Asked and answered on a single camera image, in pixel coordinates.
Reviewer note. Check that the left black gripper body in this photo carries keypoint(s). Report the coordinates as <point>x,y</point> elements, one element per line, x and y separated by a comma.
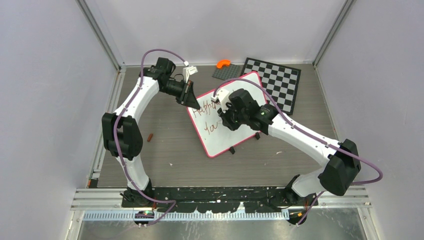
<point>181,97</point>

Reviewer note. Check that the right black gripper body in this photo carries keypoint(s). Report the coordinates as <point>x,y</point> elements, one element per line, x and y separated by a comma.
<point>240,116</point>

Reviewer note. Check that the pink framed whiteboard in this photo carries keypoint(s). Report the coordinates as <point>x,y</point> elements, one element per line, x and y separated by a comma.
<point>214,137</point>

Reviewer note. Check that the red marker cap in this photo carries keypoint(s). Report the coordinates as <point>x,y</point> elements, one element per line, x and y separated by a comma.
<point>149,137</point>

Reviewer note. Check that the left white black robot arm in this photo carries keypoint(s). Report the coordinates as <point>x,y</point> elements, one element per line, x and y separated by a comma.
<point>120,130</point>

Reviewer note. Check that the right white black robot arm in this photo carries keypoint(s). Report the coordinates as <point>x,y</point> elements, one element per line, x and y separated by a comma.
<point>338,165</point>

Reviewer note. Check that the grey lego baseplate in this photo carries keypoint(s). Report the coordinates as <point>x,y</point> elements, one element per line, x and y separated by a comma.
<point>227,72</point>

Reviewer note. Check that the orange curved plastic piece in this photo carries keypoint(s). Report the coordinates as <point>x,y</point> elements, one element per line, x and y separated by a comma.
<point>223,63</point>

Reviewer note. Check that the black white checkerboard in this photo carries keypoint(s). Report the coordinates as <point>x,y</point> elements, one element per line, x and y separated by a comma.
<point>280,82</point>

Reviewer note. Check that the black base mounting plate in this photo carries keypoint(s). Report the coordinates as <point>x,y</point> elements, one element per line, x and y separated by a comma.
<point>218,200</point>

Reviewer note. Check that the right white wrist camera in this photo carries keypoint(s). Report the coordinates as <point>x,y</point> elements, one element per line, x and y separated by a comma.
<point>222,97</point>

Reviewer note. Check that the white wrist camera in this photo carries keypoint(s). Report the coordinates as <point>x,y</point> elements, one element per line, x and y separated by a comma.
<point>222,97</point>
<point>188,70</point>

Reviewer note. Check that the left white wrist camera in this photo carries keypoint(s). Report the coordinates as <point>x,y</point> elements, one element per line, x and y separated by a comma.
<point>188,70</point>

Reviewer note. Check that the white slotted cable duct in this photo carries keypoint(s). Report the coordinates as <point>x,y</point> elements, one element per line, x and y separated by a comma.
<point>148,215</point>

